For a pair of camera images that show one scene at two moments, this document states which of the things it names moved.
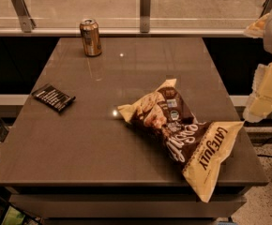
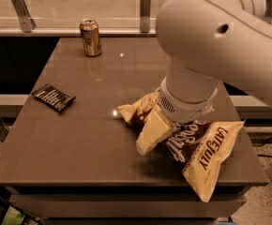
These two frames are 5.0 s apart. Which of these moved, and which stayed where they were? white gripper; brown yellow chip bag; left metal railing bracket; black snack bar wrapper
Moved: white gripper
Stayed: brown yellow chip bag; black snack bar wrapper; left metal railing bracket
